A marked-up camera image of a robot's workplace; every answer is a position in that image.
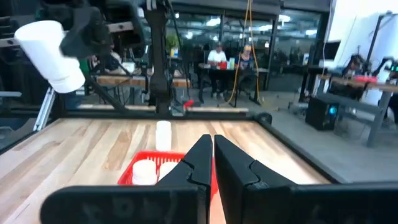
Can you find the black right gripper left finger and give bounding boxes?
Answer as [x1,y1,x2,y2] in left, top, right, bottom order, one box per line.
[39,134,214,224]

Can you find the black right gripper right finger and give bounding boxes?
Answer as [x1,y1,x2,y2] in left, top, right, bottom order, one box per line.
[213,134,398,224]

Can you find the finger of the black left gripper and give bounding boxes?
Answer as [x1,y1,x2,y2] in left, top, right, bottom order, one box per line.
[60,7,112,60]

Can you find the white plastic pill bottle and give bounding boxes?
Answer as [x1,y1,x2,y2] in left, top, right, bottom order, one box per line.
[158,161,180,182]
[14,20,86,94]
[155,120,173,152]
[132,159,159,186]

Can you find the red plastic basket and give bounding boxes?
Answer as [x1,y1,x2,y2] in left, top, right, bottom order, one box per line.
[117,150,219,200]

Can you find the person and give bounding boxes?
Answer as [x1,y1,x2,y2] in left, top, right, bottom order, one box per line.
[77,57,91,77]
[343,54,368,78]
[206,43,229,100]
[234,44,259,94]

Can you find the small potted plant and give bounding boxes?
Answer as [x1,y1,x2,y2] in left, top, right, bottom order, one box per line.
[165,33,180,58]

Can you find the wooden background bench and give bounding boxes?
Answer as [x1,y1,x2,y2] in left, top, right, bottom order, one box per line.
[96,74,191,88]

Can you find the silver aluminium extrusion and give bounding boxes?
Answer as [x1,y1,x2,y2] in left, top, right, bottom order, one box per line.
[32,86,56,132]

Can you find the black computer tower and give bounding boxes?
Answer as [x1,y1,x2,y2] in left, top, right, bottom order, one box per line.
[305,96,340,131]

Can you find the black office desk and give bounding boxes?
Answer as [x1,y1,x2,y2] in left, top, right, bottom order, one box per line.
[197,63,270,105]

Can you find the wooden workbench grey legs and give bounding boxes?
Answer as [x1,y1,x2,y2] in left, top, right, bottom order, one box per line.
[313,74,398,147]

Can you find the black monitor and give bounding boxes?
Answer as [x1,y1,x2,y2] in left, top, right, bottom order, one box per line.
[322,40,342,62]

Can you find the black corner bracket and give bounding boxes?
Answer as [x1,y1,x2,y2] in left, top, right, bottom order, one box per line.
[253,111,274,126]

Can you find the black aluminium table frame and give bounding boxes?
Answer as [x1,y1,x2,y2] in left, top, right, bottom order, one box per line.
[0,0,340,184]

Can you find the yellow hanging cable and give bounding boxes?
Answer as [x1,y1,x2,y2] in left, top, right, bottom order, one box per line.
[225,0,265,105]

